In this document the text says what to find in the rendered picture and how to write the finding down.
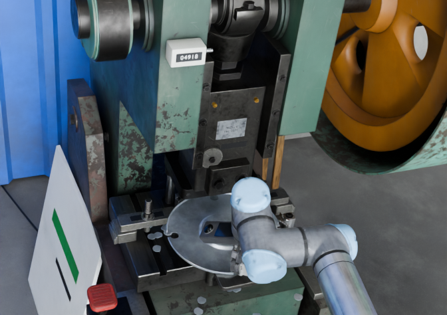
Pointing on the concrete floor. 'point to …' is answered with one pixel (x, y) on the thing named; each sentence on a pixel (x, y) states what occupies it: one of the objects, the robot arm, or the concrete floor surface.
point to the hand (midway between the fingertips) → (240, 268)
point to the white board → (64, 247)
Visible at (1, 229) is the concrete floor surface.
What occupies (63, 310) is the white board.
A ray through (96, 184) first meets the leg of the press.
